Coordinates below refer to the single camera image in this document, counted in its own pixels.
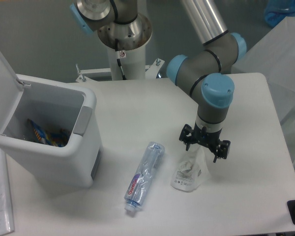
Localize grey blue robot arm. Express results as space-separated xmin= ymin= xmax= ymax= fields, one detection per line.
xmin=70 ymin=0 xmax=246 ymax=159

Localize translucent plastic box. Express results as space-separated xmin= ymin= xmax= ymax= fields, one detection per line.
xmin=231 ymin=17 xmax=295 ymax=169

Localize white trash can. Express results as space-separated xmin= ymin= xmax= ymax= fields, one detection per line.
xmin=0 ymin=75 xmax=101 ymax=188

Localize blue plastic bag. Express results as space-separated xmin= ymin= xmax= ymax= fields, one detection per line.
xmin=264 ymin=0 xmax=295 ymax=28

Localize white trash can lid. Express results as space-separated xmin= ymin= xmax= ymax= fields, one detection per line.
xmin=0 ymin=51 xmax=24 ymax=133

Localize crushed clear plastic bottle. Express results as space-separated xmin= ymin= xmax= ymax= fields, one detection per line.
xmin=124 ymin=142 xmax=165 ymax=217

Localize white pedestal base bracket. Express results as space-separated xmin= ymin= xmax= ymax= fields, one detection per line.
xmin=75 ymin=58 xmax=166 ymax=83

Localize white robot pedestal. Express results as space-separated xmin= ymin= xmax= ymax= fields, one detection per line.
xmin=107 ymin=46 xmax=146 ymax=79

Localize white paper notebook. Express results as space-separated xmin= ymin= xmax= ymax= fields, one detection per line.
xmin=0 ymin=149 xmax=15 ymax=236

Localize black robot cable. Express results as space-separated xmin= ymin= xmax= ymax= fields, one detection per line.
xmin=114 ymin=38 xmax=127 ymax=81

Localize colourful snack wrapper in bin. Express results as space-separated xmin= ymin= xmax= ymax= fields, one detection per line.
xmin=27 ymin=118 xmax=71 ymax=148

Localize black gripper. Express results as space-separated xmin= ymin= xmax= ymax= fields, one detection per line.
xmin=179 ymin=123 xmax=231 ymax=163

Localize white plastic wrapper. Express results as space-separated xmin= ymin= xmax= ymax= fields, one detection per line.
xmin=171 ymin=145 xmax=211 ymax=193

